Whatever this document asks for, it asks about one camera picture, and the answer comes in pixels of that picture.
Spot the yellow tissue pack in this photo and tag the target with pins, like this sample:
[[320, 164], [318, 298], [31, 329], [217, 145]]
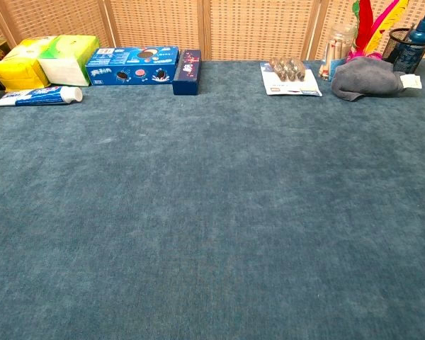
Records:
[[17, 67]]

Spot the grey cloth with label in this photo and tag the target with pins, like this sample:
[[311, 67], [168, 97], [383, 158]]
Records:
[[366, 79]]

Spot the black mesh pen holder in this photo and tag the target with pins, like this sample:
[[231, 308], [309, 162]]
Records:
[[403, 51]]

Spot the battery blister pack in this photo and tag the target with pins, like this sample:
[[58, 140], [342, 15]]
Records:
[[290, 76]]

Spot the woven rattan folding screen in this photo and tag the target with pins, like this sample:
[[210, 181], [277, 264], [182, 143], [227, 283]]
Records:
[[198, 25]]

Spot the blue white toothpaste tube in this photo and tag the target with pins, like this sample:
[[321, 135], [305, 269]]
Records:
[[39, 96]]

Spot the green white tissue pack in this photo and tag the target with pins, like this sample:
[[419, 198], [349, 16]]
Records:
[[68, 60]]

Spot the clear plastic jar with sticks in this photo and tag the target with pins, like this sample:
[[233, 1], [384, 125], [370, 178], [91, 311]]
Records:
[[336, 49]]

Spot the blue Oreo cookie box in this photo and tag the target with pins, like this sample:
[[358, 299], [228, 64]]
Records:
[[132, 67]]

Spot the dark blue small box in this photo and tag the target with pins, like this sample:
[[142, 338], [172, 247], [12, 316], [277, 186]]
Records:
[[187, 72]]

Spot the blue velvet table cloth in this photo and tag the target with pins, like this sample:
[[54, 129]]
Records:
[[212, 212]]

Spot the blue spray bottle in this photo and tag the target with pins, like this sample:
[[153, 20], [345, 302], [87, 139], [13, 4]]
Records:
[[421, 30]]

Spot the colourful feather shuttlecock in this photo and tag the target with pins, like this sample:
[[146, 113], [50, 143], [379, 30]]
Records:
[[366, 28]]

